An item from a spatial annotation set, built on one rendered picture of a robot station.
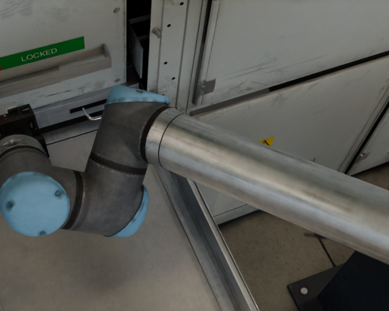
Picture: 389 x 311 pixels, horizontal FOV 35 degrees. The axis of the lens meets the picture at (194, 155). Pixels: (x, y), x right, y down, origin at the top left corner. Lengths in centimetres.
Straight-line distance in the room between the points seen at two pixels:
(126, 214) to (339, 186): 33
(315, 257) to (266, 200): 144
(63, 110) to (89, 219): 45
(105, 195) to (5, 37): 37
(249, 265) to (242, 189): 136
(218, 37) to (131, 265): 48
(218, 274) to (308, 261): 103
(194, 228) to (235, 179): 45
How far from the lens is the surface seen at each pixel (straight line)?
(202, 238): 125
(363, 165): 233
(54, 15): 113
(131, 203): 94
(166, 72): 130
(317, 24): 139
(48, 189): 87
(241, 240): 220
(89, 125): 138
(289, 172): 79
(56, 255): 124
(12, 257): 125
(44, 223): 89
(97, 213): 92
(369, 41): 158
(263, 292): 215
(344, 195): 77
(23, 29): 114
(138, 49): 124
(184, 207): 127
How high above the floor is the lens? 199
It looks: 58 degrees down
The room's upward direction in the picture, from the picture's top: 11 degrees clockwise
